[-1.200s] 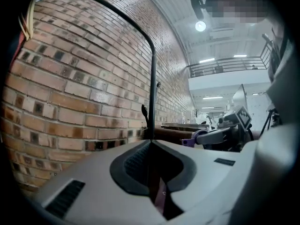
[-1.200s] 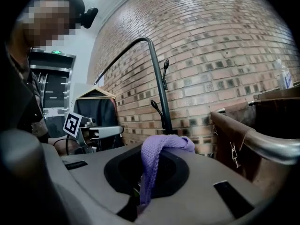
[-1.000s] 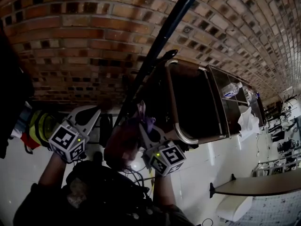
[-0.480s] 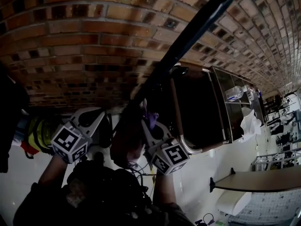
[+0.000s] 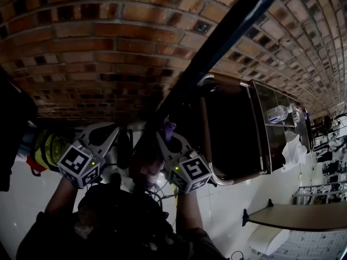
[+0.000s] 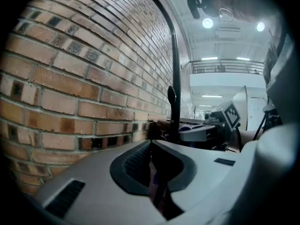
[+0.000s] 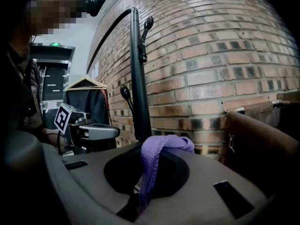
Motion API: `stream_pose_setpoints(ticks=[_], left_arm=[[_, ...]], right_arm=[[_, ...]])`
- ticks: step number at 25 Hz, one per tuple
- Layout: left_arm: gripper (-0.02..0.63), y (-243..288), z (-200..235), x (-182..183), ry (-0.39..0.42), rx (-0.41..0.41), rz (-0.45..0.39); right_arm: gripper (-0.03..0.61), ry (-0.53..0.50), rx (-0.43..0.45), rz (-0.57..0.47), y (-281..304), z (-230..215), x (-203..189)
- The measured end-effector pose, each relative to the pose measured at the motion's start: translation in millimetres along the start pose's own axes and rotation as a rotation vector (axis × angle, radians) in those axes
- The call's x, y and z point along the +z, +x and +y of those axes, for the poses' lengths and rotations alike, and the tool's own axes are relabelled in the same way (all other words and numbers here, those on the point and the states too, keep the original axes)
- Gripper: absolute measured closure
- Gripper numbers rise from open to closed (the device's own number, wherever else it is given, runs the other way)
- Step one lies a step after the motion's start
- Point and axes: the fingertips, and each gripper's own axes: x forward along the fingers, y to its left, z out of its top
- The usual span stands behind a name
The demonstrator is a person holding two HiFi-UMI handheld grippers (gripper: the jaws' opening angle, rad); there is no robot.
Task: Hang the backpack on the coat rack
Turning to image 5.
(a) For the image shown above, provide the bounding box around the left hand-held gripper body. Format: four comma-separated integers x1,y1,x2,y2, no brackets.
56,121,120,190

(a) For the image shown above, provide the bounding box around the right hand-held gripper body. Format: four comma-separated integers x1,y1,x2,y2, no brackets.
156,131,213,195

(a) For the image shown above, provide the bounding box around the black coat rack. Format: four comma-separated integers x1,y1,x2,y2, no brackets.
156,0,288,116

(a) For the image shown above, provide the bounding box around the person's left forearm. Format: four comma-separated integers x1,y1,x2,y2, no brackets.
43,176,81,217

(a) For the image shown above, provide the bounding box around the person's right forearm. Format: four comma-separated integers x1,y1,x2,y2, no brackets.
175,190,204,230

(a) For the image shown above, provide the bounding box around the dark hanging coat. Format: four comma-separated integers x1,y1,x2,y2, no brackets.
0,68,38,192

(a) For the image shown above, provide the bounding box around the yellow-green reflective jacket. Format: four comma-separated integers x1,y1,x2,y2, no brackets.
25,128,72,176

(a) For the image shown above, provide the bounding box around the purple fabric pendant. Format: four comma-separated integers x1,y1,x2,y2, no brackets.
162,115,177,143

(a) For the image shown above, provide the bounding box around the black chrome-framed armchair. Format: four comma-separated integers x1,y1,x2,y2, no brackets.
197,73,272,187

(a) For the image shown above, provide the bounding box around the person's dark clothed torso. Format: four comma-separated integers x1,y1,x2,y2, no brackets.
15,173,226,260

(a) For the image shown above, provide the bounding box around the glass shelf cabinet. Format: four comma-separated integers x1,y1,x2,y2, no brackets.
250,79,313,174

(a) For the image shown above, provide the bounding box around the clear plastic water bottle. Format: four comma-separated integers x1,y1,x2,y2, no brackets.
266,105,290,124

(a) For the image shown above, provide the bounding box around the white round stool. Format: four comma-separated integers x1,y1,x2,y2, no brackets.
247,224,291,256

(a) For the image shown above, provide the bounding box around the white crumpled cloth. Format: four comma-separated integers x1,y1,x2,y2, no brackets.
281,131,308,173

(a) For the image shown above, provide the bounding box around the white table with black brackets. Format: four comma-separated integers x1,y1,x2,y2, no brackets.
242,198,347,233

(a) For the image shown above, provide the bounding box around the white wire rack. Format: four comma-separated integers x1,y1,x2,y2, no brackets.
293,181,347,206

